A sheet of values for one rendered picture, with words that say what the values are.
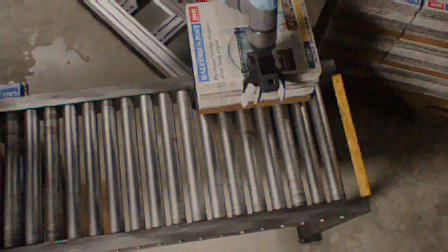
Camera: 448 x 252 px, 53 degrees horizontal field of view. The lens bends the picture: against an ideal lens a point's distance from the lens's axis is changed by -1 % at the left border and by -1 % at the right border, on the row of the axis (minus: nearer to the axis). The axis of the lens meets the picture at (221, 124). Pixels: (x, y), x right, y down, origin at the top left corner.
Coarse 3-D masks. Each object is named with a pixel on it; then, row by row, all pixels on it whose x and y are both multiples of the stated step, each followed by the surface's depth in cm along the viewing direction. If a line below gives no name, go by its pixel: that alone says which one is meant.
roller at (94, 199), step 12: (84, 108) 151; (96, 108) 153; (84, 120) 150; (96, 120) 151; (84, 132) 148; (96, 132) 149; (84, 144) 147; (96, 144) 148; (84, 156) 146; (96, 156) 146; (96, 168) 145; (96, 180) 143; (96, 192) 142; (96, 204) 140; (96, 216) 139; (96, 228) 138
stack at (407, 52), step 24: (360, 0) 170; (384, 0) 166; (408, 0) 165; (432, 0) 165; (336, 24) 188; (384, 24) 180; (408, 24) 177; (432, 24) 173; (360, 48) 200; (384, 48) 194; (408, 48) 190; (432, 48) 186; (336, 72) 226; (360, 72) 220; (384, 72) 214; (408, 72) 208; (384, 96) 240; (408, 96) 229; (432, 96) 223
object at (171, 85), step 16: (320, 64) 159; (160, 80) 155; (176, 80) 155; (192, 80) 155; (320, 80) 164; (32, 96) 152; (48, 96) 152; (64, 96) 152; (80, 96) 152; (96, 96) 152; (112, 96) 152; (128, 96) 153; (192, 96) 161; (0, 112) 149; (80, 112) 159
